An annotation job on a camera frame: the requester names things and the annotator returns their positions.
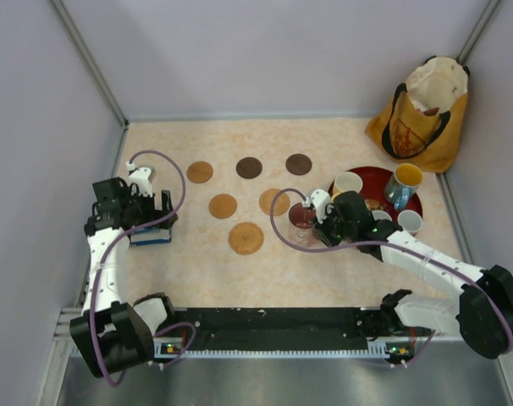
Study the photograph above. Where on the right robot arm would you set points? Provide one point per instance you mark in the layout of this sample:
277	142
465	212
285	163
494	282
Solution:
479	301

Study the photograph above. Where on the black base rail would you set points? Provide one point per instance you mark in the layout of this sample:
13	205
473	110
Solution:
291	329

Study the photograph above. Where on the red round tray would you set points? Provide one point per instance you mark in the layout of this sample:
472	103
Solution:
374	182

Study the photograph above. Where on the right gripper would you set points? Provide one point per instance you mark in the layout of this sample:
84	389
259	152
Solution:
322	231

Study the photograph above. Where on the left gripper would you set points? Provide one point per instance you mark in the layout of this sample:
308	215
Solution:
131	194

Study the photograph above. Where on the right aluminium frame post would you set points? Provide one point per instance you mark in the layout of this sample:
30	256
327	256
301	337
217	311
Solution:
490	11

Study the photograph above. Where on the blue mug yellow inside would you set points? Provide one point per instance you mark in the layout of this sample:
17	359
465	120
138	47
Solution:
402	185

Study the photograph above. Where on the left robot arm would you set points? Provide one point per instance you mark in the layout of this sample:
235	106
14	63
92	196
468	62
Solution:
111	334

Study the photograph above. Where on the left aluminium frame post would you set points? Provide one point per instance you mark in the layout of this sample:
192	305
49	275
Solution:
89	62

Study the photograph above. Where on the blue white razor box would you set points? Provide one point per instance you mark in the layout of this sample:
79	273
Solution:
151	236

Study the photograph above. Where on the yellow tote bag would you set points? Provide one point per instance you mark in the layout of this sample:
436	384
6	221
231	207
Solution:
422	122

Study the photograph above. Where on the light wood coaster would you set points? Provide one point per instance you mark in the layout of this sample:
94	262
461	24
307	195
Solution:
199	172
222	206

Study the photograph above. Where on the aluminium frame post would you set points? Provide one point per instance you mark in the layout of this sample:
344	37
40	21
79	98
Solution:
89	62
490	11

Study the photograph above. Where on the dark walnut coaster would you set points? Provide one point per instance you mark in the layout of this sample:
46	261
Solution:
249	167
298	164

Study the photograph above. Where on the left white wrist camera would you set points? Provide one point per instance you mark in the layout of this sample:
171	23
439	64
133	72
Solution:
140	179

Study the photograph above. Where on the grey blue mug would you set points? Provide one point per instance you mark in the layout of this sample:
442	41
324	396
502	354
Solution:
380	215

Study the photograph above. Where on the small pink mug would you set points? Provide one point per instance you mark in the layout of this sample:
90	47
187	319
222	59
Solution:
411	221

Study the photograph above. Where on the tall pink ghost mug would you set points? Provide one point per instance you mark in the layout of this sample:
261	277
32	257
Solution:
300	228

